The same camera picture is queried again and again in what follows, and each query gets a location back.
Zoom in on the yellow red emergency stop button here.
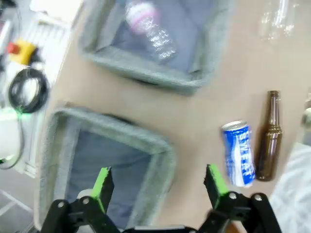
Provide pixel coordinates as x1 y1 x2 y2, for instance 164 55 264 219
6 40 38 66

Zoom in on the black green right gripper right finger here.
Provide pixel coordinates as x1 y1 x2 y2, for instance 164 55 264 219
194 164 284 233

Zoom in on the blue white sweat can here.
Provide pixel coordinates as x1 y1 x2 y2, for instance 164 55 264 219
220 120 257 188

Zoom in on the empty grey felt basket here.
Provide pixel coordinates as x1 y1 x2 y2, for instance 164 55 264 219
34 106 177 233

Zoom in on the brown glass bottle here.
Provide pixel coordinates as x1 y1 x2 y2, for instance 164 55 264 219
255 90 284 182

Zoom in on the clear plastic bottle pink label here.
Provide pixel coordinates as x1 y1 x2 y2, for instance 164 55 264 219
124 0 178 65

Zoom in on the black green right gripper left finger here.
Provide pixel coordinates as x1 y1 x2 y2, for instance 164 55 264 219
40 166 122 233

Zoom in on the clear empty plastic bottle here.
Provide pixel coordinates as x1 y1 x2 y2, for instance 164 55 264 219
258 0 301 41

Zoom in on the grey felt basket with bottle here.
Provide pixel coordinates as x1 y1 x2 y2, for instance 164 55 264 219
78 0 236 97

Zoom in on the person's white sleeve forearm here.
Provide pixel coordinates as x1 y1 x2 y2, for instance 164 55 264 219
269 142 311 233

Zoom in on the coiled black cable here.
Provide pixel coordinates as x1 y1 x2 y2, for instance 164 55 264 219
8 68 51 114

